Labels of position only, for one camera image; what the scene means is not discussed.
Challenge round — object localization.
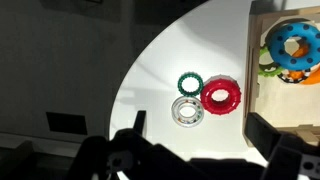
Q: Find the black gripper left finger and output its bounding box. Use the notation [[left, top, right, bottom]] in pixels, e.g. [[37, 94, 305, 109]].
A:
[[132, 109, 148, 138]]

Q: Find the dark green beaded ring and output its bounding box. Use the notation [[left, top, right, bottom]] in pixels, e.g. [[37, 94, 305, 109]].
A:
[[176, 71, 205, 97]]

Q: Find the red ridged plastic ring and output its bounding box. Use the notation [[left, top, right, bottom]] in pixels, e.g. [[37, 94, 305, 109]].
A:
[[199, 79, 242, 117]]

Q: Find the black and white checkered ring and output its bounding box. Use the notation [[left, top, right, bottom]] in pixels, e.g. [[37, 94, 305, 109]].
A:
[[277, 66, 313, 84]]

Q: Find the orange plastic ring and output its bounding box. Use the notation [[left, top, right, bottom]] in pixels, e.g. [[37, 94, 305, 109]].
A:
[[289, 43, 320, 86]]

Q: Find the light green toothed ring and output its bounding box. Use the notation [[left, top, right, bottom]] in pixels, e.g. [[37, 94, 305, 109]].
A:
[[258, 45, 284, 78]]

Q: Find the blue ring with dark dots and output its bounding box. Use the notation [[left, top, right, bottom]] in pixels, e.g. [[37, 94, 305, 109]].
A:
[[268, 22, 320, 72]]

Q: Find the clear ring with coloured beads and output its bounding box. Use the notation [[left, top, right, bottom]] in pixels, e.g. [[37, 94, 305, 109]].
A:
[[171, 95, 204, 129]]

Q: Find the wooden slatted tray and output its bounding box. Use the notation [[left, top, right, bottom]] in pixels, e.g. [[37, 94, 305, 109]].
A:
[[244, 0, 320, 148]]

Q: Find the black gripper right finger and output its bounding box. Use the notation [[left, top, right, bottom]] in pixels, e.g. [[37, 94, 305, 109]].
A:
[[245, 112, 285, 162]]

